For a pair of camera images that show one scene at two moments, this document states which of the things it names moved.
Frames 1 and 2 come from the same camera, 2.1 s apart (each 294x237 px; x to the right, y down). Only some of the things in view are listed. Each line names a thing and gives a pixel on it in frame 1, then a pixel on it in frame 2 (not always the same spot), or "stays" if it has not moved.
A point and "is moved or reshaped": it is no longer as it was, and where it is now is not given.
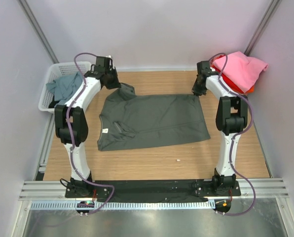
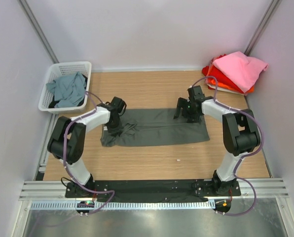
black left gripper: [117, 84] → [118, 129]
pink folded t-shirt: [240, 69] stays
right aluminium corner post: [262, 27] stays
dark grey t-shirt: [127, 120] is moved or reshaped
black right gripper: [196, 91] → [182, 103]
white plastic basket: [55, 71] stays
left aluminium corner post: [32, 21] stays
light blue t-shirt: [63, 87] stays
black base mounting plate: [151, 190] stays
